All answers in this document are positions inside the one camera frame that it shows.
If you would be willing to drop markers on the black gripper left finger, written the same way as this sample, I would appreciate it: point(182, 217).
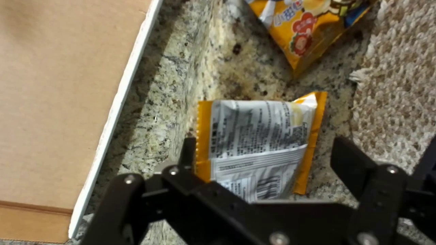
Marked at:
point(199, 213)

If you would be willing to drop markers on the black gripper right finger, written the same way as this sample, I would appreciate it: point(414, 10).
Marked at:
point(385, 194)

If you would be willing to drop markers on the yellow snack packet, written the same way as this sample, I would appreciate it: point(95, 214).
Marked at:
point(259, 150)
point(305, 29)

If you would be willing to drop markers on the white shallow cardboard box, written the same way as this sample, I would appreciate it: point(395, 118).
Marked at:
point(65, 67)

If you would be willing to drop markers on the round woven placemat right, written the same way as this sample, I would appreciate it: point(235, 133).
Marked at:
point(393, 107)

